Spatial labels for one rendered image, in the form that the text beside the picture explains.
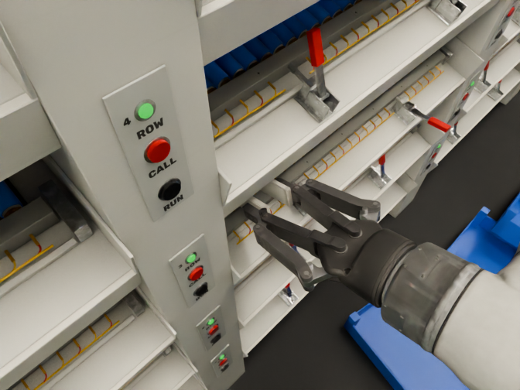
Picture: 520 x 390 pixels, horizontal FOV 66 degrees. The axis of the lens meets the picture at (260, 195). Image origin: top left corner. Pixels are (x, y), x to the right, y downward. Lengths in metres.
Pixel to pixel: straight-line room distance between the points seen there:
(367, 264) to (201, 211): 0.16
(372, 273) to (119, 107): 0.27
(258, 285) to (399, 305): 0.39
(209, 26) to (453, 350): 0.30
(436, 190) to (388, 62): 0.86
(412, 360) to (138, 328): 0.73
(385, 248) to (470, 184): 1.03
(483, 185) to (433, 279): 1.07
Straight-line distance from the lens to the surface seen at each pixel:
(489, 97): 1.52
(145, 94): 0.24
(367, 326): 1.08
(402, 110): 0.75
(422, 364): 1.10
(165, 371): 0.71
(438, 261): 0.39
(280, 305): 0.93
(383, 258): 0.40
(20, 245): 0.38
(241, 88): 0.42
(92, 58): 0.22
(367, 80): 0.51
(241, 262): 0.55
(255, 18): 0.29
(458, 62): 0.89
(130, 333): 0.53
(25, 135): 0.23
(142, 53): 0.23
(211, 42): 0.27
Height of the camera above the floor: 1.01
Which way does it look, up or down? 55 degrees down
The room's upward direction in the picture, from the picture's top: straight up
